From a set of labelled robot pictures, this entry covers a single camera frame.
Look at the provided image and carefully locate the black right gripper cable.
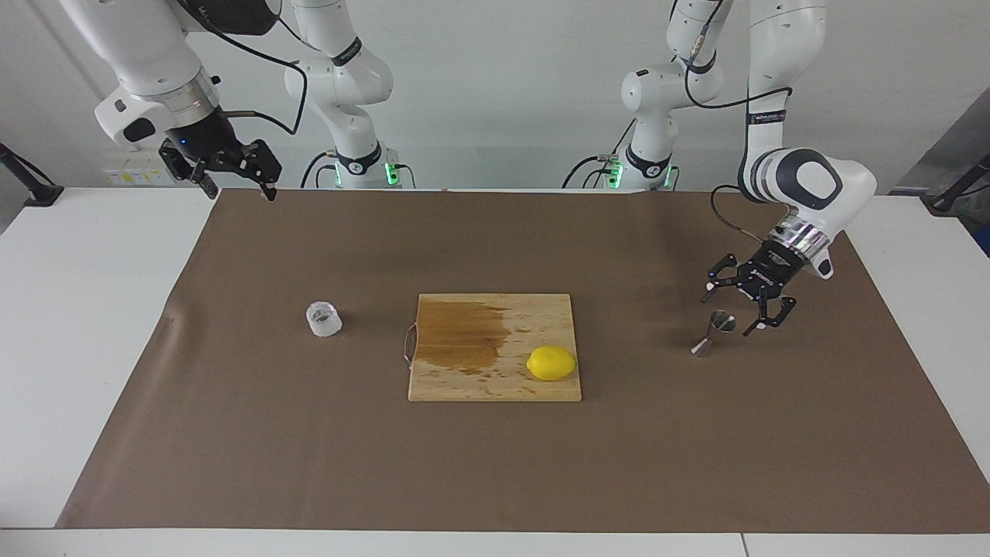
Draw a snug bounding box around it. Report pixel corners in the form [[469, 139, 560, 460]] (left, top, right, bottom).
[[176, 0, 309, 137]]

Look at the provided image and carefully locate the clear faceted glass cup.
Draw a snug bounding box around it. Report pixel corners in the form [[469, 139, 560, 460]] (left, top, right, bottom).
[[306, 302, 343, 338]]

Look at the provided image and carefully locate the black camera stand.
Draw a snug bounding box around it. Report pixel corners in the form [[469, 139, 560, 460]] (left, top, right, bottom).
[[920, 151, 990, 215], [0, 143, 64, 207]]

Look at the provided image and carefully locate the brown paper table mat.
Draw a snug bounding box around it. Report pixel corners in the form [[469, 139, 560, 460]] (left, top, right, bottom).
[[56, 188, 990, 535]]

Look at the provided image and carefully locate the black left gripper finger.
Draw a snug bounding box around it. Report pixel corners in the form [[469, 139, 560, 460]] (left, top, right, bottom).
[[742, 292, 797, 337], [702, 253, 747, 304]]

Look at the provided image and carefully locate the wooden cutting board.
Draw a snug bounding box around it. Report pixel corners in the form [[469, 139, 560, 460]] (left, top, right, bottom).
[[404, 293, 582, 402]]

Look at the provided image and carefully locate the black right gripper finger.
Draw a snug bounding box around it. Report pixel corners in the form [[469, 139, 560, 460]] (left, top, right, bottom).
[[228, 139, 282, 203], [159, 143, 219, 200]]

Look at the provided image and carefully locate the steel double jigger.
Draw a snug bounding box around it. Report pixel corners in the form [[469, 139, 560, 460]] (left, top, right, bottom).
[[691, 310, 737, 359]]

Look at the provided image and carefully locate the white wall socket box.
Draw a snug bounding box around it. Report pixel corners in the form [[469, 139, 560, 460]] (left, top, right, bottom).
[[101, 149, 177, 186]]

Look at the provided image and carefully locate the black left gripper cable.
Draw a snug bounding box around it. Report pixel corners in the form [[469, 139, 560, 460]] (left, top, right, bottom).
[[671, 0, 794, 247]]

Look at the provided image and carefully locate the black base cable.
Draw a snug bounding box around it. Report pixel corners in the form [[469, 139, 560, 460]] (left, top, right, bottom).
[[300, 151, 341, 189], [562, 120, 637, 189]]

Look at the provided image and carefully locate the yellow lemon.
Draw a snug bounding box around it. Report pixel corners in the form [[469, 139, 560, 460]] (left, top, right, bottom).
[[527, 346, 578, 381]]

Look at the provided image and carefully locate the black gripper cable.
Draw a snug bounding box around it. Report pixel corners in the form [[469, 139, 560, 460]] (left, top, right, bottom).
[[671, 0, 794, 247], [176, 0, 309, 137]]

